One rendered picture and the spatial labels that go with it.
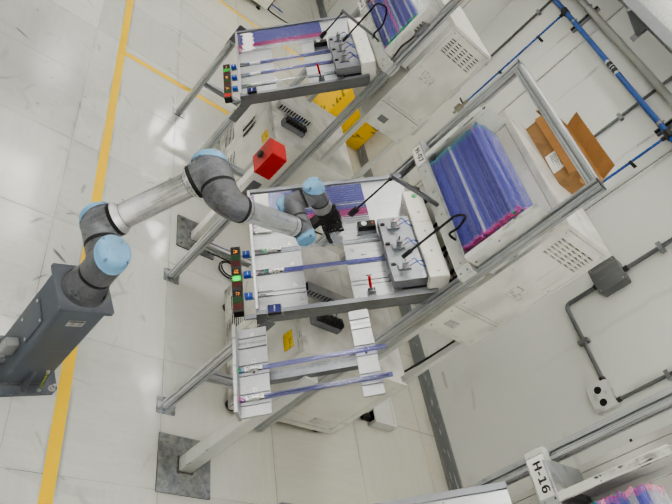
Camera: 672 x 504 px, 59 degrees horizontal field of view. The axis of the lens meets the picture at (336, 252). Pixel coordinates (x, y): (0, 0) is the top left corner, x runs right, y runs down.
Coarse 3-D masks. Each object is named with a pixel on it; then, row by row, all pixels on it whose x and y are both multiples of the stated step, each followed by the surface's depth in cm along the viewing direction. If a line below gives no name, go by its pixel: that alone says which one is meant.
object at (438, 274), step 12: (408, 192) 258; (408, 204) 254; (420, 204) 253; (420, 216) 249; (420, 228) 244; (432, 228) 244; (420, 240) 240; (432, 240) 240; (420, 252) 238; (432, 252) 235; (432, 264) 231; (444, 264) 231; (432, 276) 227; (444, 276) 228
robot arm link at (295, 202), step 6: (294, 192) 224; (300, 192) 223; (282, 198) 224; (288, 198) 223; (294, 198) 223; (300, 198) 223; (276, 204) 224; (282, 204) 223; (288, 204) 222; (294, 204) 222; (300, 204) 223; (306, 204) 224; (282, 210) 223; (288, 210) 222; (294, 210) 220; (300, 210) 221
